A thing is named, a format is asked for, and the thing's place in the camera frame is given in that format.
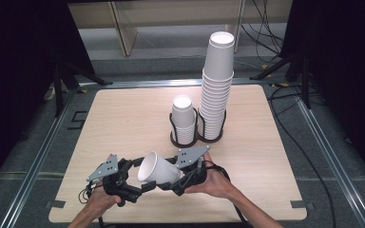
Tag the person's right hand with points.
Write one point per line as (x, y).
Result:
(215, 185)

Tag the short stack of white cups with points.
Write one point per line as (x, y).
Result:
(183, 120)

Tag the tall stack of white cups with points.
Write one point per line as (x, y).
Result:
(217, 79)

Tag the person's left hand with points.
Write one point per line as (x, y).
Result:
(99, 202)

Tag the black metal stand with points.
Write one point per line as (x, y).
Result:
(58, 91)
(304, 82)

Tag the dark table bracket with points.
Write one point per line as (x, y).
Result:
(56, 204)
(301, 204)

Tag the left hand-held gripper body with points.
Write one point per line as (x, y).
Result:
(117, 185)

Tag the white paper cup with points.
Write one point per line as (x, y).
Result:
(158, 169)

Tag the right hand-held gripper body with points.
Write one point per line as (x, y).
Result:
(193, 174)

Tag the black curtain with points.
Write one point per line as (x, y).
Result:
(345, 63)
(19, 79)

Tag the metal floor rail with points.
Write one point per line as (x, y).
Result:
(155, 83)
(34, 164)
(332, 164)

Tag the beige wooden shelf unit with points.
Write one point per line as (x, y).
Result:
(126, 34)

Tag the black double cup holder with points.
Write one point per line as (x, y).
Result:
(183, 146)

